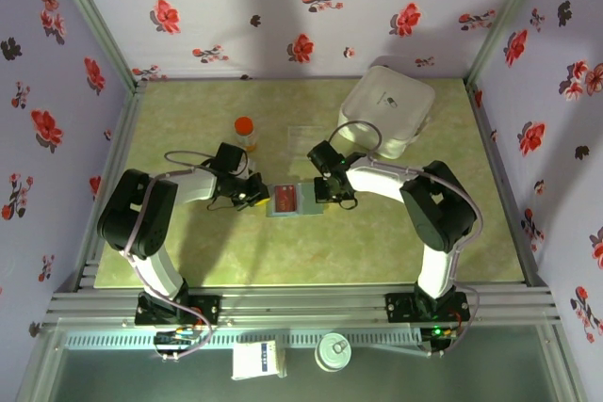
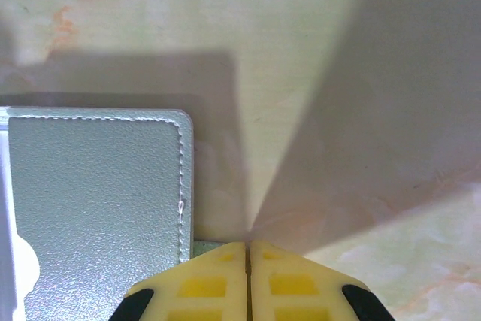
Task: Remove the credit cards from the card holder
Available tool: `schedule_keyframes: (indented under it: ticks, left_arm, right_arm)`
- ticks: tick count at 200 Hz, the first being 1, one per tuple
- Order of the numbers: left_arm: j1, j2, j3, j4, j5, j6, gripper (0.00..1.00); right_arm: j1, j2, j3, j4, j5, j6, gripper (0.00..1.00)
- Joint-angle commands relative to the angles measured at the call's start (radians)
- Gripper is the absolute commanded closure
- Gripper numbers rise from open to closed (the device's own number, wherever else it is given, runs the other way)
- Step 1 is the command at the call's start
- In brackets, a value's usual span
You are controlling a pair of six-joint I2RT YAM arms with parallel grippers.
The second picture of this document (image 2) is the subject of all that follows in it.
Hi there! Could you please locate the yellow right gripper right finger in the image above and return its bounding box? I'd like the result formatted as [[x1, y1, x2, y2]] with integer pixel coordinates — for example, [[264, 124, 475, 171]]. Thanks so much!
[[247, 240, 395, 321]]

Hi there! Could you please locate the green leather card holder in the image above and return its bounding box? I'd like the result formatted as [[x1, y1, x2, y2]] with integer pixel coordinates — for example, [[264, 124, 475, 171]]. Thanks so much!
[[0, 105, 226, 321]]

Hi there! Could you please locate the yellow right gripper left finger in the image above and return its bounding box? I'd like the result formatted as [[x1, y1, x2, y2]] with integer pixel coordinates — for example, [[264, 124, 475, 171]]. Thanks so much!
[[114, 241, 249, 321]]

